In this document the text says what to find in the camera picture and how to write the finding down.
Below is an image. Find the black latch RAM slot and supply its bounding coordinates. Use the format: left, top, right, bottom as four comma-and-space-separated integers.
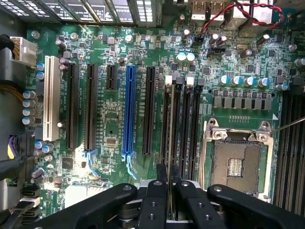
189, 78, 205, 182
171, 76, 183, 169

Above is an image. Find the white latch RAM slot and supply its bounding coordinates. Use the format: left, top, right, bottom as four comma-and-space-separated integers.
160, 74, 173, 166
179, 74, 195, 179

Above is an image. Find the long black expansion slot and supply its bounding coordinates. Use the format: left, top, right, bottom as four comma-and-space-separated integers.
142, 66, 157, 155
65, 62, 80, 150
83, 63, 99, 177

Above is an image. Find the blue expansion slot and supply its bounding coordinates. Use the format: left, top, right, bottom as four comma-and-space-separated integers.
121, 65, 138, 180

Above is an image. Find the black RAM slot bank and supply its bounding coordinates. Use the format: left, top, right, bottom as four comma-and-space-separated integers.
273, 89, 305, 217

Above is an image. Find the short black expansion slot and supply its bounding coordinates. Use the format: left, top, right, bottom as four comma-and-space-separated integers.
106, 64, 118, 91

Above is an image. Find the white PCI expansion slot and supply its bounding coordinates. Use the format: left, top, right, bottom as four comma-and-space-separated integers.
42, 55, 61, 142

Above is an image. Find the CPU socket with pins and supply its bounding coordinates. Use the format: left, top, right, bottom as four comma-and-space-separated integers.
211, 140, 269, 194

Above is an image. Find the silver chipset heat sink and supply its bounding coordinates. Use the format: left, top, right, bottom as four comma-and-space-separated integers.
63, 183, 114, 208

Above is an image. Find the silver CPU socket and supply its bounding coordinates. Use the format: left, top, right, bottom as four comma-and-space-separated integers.
202, 118, 275, 202

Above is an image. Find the green computer motherboard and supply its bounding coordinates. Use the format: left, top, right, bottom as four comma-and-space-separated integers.
25, 0, 305, 219

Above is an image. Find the black SATA connector block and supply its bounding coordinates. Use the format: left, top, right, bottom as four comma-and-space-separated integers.
19, 185, 41, 219

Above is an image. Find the thin metal locking lever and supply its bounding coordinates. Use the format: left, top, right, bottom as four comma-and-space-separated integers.
270, 117, 305, 135

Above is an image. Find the grey metal PC case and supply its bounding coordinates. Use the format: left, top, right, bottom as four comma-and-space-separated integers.
0, 0, 305, 229

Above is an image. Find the silver USB port block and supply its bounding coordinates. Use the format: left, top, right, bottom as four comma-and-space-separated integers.
190, 0, 226, 21

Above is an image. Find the white power connector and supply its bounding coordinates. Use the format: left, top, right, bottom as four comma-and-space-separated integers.
9, 36, 38, 68

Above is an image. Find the silver rear port block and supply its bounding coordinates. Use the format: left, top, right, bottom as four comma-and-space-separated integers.
231, 0, 273, 37

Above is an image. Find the purple and yellow wire plug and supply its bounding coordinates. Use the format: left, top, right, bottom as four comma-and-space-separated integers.
6, 134, 35, 161

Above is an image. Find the yellow wire bundle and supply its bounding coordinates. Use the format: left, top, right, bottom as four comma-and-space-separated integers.
0, 81, 24, 100

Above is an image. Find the red and black twisted wire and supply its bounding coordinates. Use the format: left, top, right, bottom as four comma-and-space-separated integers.
199, 0, 285, 34

